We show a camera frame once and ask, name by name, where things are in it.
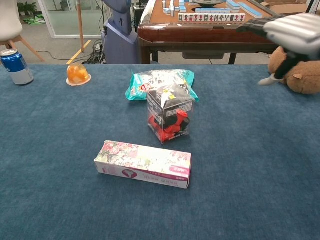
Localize green potted plant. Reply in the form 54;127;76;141
16;1;38;16

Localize orange fruit jelly cup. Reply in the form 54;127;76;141
65;62;92;87

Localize blue-backed mahjong tile cluster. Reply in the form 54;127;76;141
161;0;187;18

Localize teal snack bag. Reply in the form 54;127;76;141
124;69;200;103

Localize brown wooden mahjong table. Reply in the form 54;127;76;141
137;0;301;65

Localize green cloth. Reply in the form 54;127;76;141
23;14;47;26

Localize tangled cables power strip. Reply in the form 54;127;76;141
83;38;107;65

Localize brown plush toy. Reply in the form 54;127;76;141
268;46;320;95

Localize white chair wooden legs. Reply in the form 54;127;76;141
0;0;46;63

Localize clear box red toy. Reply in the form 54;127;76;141
146;83;196;145

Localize wooden pole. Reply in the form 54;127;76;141
76;0;85;53

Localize black floor cable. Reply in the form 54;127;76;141
36;50;89;62

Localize blue white soda can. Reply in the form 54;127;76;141
0;48;35;86

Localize floral pink carton box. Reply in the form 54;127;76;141
93;139;193;190

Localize cardboard box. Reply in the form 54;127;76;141
259;0;309;18

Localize blue table cloth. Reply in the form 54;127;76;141
0;63;320;240

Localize long blue-backed mahjong tile row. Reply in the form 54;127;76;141
238;2;264;19

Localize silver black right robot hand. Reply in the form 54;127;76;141
235;12;320;87

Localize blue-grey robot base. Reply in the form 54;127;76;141
102;0;139;65

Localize blue-backed mahjong tile stack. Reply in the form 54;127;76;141
225;0;242;14

